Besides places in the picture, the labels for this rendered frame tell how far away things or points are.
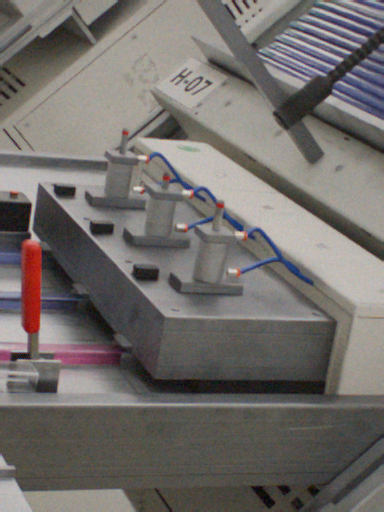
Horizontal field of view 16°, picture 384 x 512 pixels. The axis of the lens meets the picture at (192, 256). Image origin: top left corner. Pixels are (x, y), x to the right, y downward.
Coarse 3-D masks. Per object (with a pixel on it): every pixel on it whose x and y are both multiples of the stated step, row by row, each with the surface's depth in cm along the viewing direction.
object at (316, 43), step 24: (336, 0) 140; (360, 0) 136; (312, 24) 139; (336, 24) 136; (360, 24) 132; (264, 48) 141; (288, 48) 138; (312, 48) 134; (336, 48) 131; (288, 72) 133; (312, 72) 130; (360, 72) 125; (336, 96) 124; (360, 96) 121
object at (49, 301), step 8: (0, 296) 104; (8, 296) 104; (16, 296) 104; (48, 296) 105; (56, 296) 106; (64, 296) 106; (72, 296) 106; (80, 296) 107; (0, 304) 104; (8, 304) 104; (16, 304) 104; (48, 304) 105; (56, 304) 106; (64, 304) 106; (72, 304) 106
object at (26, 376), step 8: (0, 368) 68; (8, 368) 68; (16, 368) 68; (24, 368) 68; (32, 368) 69; (0, 376) 67; (8, 376) 68; (16, 376) 68; (24, 376) 68; (32, 376) 68; (0, 384) 68; (8, 384) 68; (16, 384) 68; (24, 384) 68; (32, 384) 68; (32, 392) 69
